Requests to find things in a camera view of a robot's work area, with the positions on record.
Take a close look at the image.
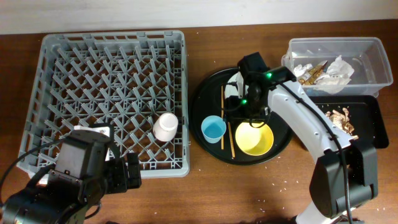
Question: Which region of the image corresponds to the wooden chopstick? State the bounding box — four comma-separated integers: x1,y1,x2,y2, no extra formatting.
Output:
227,121,236,159
221,85,224,150

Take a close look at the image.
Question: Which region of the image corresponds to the yellow bowl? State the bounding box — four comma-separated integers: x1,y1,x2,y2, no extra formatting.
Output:
235,123,274,156

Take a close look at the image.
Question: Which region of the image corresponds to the blue cup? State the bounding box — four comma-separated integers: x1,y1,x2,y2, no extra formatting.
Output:
201,115,226,144

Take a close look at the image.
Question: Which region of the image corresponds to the gold snack wrapper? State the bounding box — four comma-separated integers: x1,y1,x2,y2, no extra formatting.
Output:
298,60,328,85

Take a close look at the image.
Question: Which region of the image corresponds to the food scraps pile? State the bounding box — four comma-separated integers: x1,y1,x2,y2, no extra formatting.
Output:
325,108,359,139

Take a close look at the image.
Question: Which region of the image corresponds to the white napkin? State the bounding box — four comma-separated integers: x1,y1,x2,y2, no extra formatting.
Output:
293,55,354,95

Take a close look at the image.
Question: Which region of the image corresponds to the pink cup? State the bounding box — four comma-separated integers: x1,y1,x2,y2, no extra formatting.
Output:
153,113,178,142

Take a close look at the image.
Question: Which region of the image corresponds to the grey plate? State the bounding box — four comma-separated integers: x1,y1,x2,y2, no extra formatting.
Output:
224,72,249,99

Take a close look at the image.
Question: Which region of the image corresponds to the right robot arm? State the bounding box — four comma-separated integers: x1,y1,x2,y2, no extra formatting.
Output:
227,52,378,223

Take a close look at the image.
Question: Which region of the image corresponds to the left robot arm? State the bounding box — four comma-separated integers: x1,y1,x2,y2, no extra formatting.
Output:
1,123,142,223

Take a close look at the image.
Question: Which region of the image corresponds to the grey dishwasher rack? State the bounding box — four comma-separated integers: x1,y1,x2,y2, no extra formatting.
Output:
17,30,190,179

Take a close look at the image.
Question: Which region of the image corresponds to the round black serving tray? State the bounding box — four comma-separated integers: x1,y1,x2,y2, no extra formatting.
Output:
188,67,294,166

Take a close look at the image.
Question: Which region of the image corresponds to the clear plastic bin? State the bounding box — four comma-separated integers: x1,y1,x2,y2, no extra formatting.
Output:
281,37,393,97

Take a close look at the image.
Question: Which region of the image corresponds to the black rectangular tray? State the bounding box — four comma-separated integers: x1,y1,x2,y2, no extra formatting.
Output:
310,95,389,149

